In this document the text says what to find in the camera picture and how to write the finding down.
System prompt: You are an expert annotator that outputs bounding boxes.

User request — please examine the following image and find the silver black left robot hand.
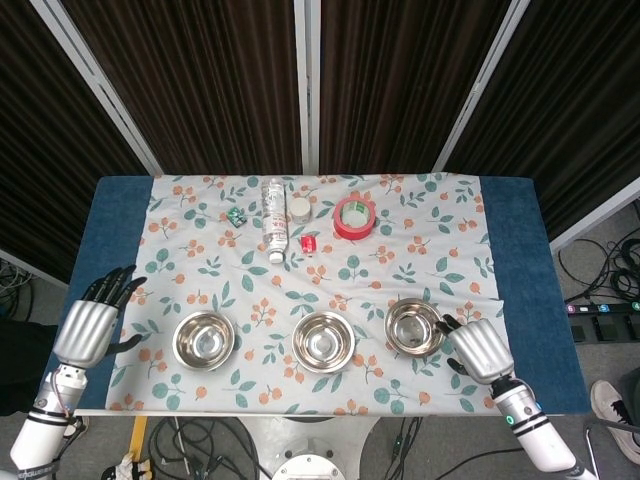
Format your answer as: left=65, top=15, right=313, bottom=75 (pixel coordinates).
left=52, top=266, right=148, bottom=370

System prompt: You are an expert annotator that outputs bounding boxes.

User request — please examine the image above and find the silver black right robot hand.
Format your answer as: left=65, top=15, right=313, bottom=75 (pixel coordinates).
left=433, top=313, right=515, bottom=385

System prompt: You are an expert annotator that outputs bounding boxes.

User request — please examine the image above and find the stainless steel bowl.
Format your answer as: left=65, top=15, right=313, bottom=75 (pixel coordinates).
left=172, top=310, right=236, bottom=372
left=291, top=311, right=357, bottom=375
left=383, top=298, right=446, bottom=358

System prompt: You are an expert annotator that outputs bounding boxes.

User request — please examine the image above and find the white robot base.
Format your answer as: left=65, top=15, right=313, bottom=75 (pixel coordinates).
left=238, top=414, right=382, bottom=480

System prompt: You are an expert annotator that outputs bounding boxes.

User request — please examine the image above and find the black fabric object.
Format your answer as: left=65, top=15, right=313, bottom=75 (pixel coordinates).
left=0, top=319, right=67, bottom=417

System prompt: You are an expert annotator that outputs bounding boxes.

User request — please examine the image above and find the blue table cover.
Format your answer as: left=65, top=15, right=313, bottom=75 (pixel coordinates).
left=64, top=174, right=592, bottom=416

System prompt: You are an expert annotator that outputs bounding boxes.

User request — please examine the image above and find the yellow bar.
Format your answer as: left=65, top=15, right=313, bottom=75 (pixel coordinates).
left=129, top=416, right=149, bottom=462

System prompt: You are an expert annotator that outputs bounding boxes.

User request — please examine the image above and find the black white glove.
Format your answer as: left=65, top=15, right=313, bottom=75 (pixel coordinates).
left=101, top=451, right=152, bottom=480

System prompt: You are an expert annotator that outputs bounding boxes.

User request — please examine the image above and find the white sneaker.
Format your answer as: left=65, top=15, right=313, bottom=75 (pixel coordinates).
left=590, top=380, right=640, bottom=452

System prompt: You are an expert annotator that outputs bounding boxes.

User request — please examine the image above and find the red tape roll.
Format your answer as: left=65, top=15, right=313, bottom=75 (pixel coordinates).
left=332, top=196, right=378, bottom=241

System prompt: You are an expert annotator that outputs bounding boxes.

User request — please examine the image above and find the dark ribbed partition panel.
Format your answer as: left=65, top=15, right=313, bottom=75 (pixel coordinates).
left=0, top=0, right=162, bottom=284
left=303, top=0, right=532, bottom=174
left=433, top=0, right=640, bottom=252
left=59, top=0, right=312, bottom=175

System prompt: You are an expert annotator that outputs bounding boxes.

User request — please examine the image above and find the floral orange green tablecloth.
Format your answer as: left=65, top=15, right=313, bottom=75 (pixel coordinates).
left=103, top=172, right=506, bottom=417

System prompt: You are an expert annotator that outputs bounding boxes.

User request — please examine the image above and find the clear plastic water bottle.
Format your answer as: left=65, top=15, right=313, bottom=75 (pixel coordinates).
left=260, top=178, right=290, bottom=265

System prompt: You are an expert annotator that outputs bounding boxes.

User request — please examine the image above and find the small white jar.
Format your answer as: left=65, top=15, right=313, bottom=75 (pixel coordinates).
left=290, top=197, right=313, bottom=225

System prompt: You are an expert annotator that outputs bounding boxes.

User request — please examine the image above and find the grey metal tube frame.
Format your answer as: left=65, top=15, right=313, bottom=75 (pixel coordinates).
left=581, top=418, right=640, bottom=480

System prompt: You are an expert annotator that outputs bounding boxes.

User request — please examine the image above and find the black floor cable bundle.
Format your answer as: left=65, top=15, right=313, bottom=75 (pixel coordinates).
left=148, top=416, right=271, bottom=480
left=556, top=238, right=640, bottom=307

